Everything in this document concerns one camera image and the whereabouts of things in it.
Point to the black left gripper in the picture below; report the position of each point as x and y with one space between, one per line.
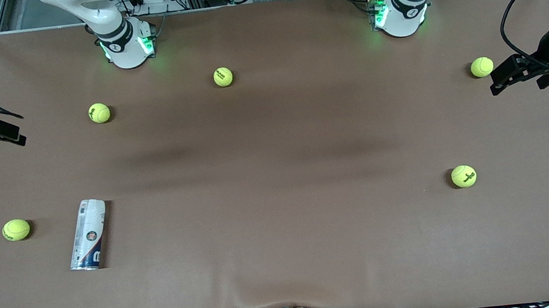
547 50

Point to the white and blue tennis can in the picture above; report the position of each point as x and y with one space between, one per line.
88 235

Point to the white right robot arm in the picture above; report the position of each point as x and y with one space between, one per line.
122 42

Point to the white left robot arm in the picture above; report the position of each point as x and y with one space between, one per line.
402 13

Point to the yellow-green tennis ball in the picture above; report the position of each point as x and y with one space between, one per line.
481 67
223 76
16 229
99 113
463 176

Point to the brown table cover mat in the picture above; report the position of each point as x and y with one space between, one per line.
273 139

